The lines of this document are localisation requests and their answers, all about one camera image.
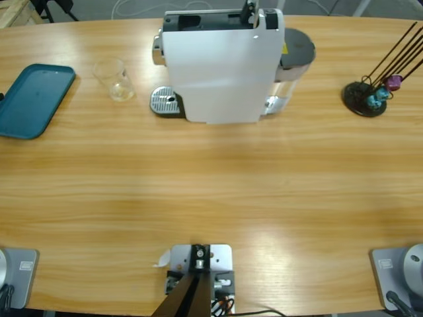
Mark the clear glass cup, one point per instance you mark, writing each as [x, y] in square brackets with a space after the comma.
[114, 82]

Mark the grey coffee machine lever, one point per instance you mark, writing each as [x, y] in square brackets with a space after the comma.
[248, 13]

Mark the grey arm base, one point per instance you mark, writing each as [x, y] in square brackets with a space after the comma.
[390, 274]
[20, 274]

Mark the white capsule coffee machine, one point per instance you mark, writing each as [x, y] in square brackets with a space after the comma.
[224, 72]

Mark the blue coffee capsule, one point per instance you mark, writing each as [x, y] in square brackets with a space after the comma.
[373, 101]
[382, 93]

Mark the purple coffee capsule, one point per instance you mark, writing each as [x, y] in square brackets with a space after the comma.
[394, 83]

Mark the clear water tank grey lid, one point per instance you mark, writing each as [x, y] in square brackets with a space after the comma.
[297, 46]

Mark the black capsule holder with rods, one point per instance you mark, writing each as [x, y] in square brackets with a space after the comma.
[355, 95]

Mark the teal plastic tray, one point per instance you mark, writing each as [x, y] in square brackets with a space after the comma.
[33, 99]

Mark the black stand legs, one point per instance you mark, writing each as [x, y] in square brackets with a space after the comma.
[53, 4]

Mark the wooden crate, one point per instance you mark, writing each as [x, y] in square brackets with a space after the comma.
[13, 13]

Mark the white block with dark post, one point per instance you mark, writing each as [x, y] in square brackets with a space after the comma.
[218, 261]

